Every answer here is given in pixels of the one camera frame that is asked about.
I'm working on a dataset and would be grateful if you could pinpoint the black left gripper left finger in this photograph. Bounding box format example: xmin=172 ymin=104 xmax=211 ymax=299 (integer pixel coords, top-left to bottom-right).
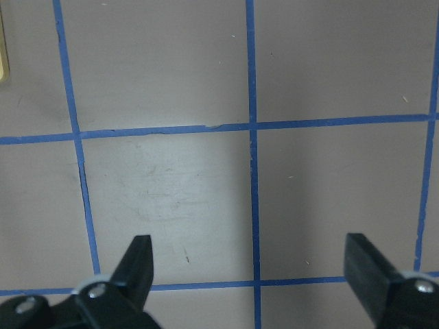
xmin=1 ymin=235 xmax=160 ymax=328

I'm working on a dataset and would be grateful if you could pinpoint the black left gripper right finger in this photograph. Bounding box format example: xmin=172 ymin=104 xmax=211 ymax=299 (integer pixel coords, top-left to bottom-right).
xmin=344 ymin=233 xmax=438 ymax=328

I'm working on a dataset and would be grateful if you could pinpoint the wooden cup rack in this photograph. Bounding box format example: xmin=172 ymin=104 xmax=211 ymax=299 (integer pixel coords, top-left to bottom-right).
xmin=0 ymin=15 xmax=10 ymax=83

